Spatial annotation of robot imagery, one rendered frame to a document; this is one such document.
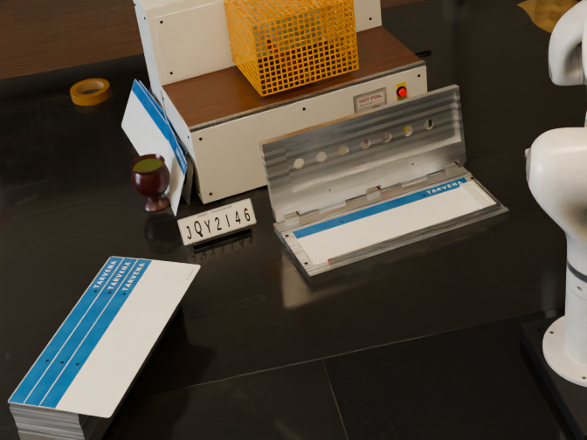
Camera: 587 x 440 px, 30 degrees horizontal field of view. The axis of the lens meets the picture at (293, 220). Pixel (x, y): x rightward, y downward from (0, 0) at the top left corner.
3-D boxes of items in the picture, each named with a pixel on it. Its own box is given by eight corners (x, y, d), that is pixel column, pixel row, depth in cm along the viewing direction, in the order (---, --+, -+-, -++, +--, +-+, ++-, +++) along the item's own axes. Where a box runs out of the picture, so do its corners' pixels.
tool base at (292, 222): (311, 285, 213) (309, 271, 211) (273, 230, 229) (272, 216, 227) (509, 219, 224) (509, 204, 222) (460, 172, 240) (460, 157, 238)
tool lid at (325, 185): (261, 144, 217) (258, 141, 219) (278, 228, 225) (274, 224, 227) (459, 85, 228) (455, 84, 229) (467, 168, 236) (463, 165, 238)
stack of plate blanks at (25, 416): (90, 457, 182) (77, 413, 176) (22, 445, 186) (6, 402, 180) (181, 305, 213) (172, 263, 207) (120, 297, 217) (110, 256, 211)
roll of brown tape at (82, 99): (69, 92, 291) (67, 84, 290) (107, 82, 293) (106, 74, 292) (74, 109, 283) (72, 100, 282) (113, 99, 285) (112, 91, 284)
